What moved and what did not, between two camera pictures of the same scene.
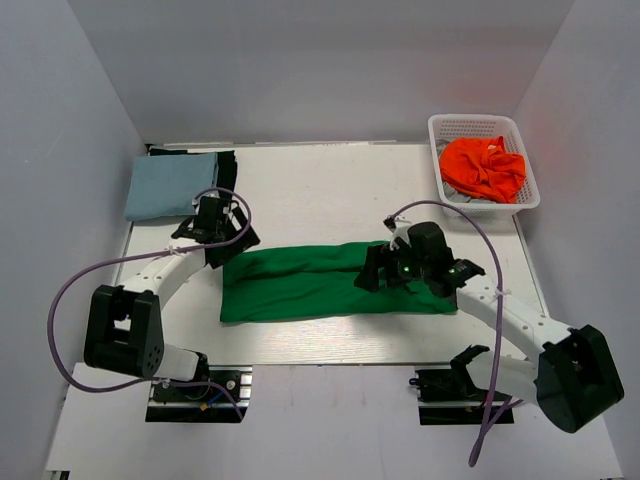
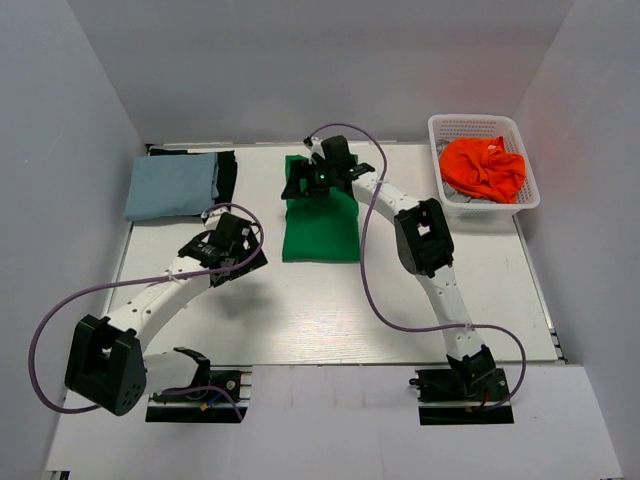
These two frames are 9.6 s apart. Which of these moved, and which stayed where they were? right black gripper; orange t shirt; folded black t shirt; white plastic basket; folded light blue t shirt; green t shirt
Moved: right black gripper; green t shirt
Stayed: white plastic basket; folded light blue t shirt; folded black t shirt; orange t shirt
